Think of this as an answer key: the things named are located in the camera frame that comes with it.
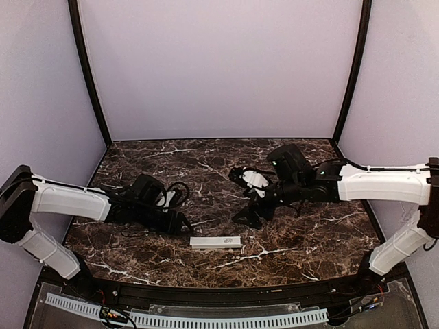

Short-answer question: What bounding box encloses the grey slotted cable duct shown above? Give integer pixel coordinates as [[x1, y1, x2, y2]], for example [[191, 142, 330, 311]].
[[45, 293, 329, 328]]

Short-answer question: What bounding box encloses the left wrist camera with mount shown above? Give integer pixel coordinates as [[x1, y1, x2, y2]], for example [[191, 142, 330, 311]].
[[165, 188, 185, 208]]

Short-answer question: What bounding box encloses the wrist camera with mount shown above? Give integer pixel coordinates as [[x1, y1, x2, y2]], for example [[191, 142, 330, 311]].
[[165, 188, 185, 208], [228, 167, 270, 198]]

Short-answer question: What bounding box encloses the white remote control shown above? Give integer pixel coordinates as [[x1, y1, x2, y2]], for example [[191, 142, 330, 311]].
[[189, 236, 242, 249]]

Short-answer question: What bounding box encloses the black right frame post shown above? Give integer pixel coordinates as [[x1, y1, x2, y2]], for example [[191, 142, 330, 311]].
[[332, 0, 372, 145]]

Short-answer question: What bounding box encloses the black frame post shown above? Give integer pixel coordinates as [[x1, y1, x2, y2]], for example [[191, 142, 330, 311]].
[[67, 0, 112, 148], [332, 0, 372, 145]]

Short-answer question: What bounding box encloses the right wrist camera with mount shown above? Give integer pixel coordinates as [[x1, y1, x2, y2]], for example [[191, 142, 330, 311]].
[[228, 167, 270, 198]]

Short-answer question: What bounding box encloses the black left frame post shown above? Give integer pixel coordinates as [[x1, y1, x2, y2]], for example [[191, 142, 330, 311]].
[[67, 0, 112, 148]]

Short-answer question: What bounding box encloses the white battery cover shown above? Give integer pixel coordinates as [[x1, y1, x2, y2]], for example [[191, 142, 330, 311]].
[[190, 236, 241, 247]]

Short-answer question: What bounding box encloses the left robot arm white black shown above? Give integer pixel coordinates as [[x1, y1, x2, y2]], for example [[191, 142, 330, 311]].
[[1, 165, 193, 281]]

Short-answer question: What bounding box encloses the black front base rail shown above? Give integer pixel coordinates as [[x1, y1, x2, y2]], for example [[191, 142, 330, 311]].
[[40, 267, 409, 316]]

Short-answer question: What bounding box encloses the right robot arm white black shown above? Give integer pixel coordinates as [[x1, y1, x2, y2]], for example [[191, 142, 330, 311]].
[[228, 144, 438, 290]]

